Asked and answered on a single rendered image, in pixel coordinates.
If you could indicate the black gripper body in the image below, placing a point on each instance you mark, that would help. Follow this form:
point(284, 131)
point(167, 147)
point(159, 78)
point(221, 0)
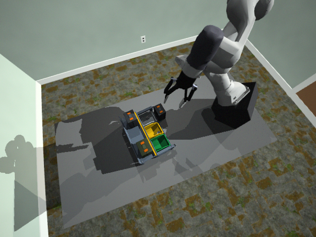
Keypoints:
point(185, 80)

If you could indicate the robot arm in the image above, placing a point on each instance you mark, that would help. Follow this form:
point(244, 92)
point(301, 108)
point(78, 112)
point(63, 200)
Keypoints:
point(215, 51)

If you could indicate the green bin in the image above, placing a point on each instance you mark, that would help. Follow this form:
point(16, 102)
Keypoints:
point(160, 142)

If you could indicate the yellow open bin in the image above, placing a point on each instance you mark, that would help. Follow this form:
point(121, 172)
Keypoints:
point(152, 130)

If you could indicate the grey open bin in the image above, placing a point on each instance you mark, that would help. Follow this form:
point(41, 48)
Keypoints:
point(145, 121)

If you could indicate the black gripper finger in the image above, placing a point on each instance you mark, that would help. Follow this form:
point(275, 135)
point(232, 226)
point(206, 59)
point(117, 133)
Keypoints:
point(169, 90)
point(194, 88)

